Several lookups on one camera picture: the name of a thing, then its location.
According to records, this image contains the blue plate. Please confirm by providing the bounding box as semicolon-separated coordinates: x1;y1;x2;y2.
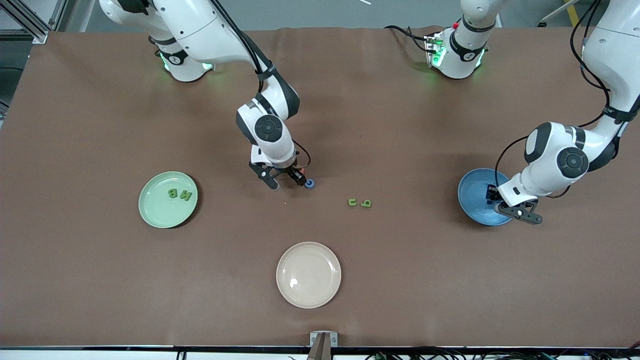
457;168;520;227

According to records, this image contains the beige plate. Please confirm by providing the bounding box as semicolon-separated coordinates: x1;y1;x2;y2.
276;241;342;309

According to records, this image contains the green plate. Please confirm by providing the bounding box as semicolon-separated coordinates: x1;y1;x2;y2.
138;171;199;229

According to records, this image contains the brown table mat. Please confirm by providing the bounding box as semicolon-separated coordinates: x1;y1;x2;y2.
0;26;640;349

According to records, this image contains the black table edge trim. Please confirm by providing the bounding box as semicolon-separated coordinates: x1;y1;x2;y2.
0;344;640;351

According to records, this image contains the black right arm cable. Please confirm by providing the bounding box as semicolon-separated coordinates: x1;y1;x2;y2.
212;0;312;173

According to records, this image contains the metal left arm base bracket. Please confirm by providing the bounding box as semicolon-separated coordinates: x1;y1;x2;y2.
424;31;447;68

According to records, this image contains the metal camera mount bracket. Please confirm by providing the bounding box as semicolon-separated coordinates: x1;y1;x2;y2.
309;331;339;360

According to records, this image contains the black left arm base cable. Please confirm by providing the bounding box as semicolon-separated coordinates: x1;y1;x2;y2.
384;25;432;53

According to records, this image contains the aluminium frame extrusion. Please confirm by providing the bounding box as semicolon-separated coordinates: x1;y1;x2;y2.
0;0;68;45

